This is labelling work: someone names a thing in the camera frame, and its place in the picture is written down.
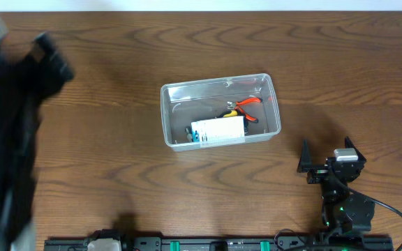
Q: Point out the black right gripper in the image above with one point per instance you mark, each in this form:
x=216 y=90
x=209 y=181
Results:
x=317 y=174

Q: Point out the black yellow slim screwdriver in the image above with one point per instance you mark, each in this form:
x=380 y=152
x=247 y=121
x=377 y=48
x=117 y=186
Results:
x=245 y=125

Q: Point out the white blue screwdriver box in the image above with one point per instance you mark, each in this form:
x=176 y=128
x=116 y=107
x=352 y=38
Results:
x=218 y=132

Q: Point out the stubby yellow black screwdriver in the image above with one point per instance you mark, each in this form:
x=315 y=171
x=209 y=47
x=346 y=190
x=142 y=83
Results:
x=229 y=113

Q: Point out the red handled pliers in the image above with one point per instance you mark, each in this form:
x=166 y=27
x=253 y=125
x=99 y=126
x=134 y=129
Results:
x=239 y=107

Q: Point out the small hammer black handle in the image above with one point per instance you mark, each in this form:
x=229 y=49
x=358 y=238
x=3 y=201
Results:
x=189 y=134

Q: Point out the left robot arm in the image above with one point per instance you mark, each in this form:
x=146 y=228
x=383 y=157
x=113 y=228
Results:
x=24 y=85

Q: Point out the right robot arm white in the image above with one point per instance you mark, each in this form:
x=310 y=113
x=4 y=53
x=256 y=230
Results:
x=343 y=211

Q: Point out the clear plastic storage container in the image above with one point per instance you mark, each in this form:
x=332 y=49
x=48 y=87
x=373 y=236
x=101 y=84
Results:
x=186 y=102

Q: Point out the black mounting rail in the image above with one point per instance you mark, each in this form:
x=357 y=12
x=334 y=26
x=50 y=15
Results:
x=111 y=240

